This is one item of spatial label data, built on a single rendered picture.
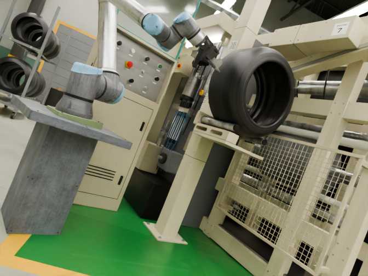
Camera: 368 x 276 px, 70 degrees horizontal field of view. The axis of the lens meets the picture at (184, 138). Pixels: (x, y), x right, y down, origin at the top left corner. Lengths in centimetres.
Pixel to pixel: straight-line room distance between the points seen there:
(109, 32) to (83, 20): 982
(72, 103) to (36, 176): 39
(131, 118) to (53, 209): 85
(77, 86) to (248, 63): 95
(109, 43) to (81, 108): 46
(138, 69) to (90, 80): 67
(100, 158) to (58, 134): 66
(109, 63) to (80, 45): 961
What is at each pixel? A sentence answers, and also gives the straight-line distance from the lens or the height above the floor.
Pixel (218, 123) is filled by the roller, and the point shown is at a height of 90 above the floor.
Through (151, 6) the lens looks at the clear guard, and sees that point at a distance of 213.
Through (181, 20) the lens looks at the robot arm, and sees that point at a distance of 145.
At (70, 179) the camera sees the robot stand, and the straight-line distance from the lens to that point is 149.
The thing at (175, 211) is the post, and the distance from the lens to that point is 200.
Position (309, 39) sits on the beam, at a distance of 205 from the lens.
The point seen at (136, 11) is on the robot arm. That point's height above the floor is 121.
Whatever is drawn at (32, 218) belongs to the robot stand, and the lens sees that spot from 153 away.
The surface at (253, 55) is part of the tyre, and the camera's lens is 167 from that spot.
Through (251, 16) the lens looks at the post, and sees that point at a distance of 218.
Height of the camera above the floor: 72
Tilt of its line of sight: level
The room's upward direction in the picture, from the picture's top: 22 degrees clockwise
